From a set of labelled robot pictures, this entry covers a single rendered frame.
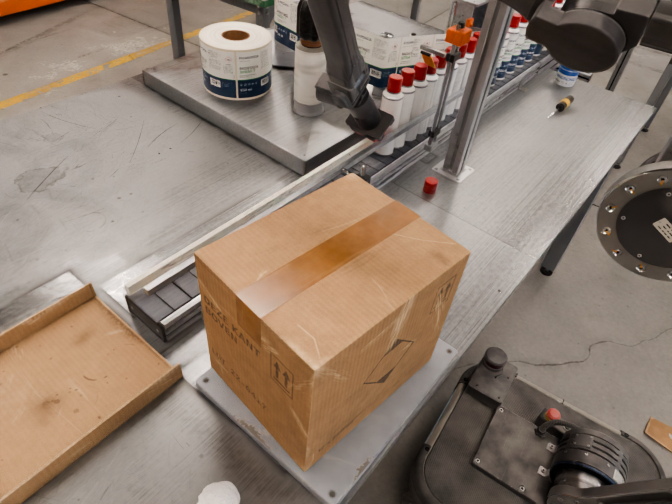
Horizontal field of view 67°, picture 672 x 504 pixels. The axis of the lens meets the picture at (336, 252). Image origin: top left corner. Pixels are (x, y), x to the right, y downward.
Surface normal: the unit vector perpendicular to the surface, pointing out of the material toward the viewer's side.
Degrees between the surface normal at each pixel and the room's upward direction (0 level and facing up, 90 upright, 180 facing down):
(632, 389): 0
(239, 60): 90
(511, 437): 0
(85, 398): 0
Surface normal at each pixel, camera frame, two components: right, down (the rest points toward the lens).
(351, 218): 0.08, -0.72
